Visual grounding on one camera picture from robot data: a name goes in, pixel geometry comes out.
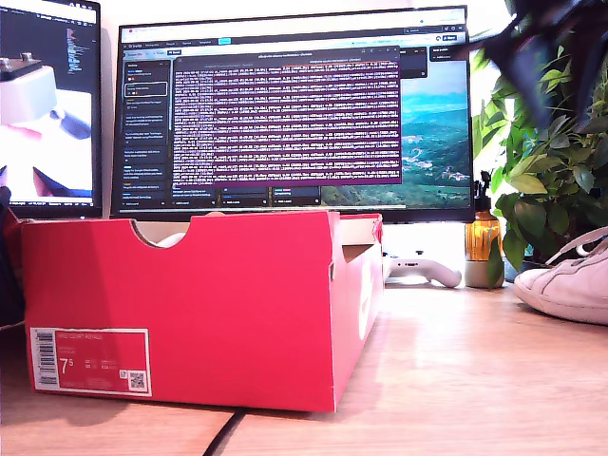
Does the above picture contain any white leather sneaker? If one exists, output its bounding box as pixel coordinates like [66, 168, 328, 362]
[155, 232, 189, 250]
[513, 226, 608, 327]

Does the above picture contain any red cardboard shoebox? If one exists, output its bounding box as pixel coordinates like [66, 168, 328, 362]
[19, 210, 385, 413]

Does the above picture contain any red shoebox lid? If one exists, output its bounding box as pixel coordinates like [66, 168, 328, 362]
[3, 206, 24, 286]

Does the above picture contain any green leafy houseplant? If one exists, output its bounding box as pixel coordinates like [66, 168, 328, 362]
[472, 28, 608, 272]

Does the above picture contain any amber pump bottle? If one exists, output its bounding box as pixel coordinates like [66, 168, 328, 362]
[465, 169, 505, 290]

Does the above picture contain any white game controller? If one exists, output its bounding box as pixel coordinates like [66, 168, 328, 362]
[383, 250, 464, 289]

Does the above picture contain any large black computer monitor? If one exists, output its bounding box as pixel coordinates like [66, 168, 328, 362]
[110, 5, 476, 223]

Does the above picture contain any small black computer monitor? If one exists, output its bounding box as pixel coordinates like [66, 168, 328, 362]
[0, 0, 104, 219]

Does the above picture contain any black cable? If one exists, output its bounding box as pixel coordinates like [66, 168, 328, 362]
[201, 408, 246, 456]

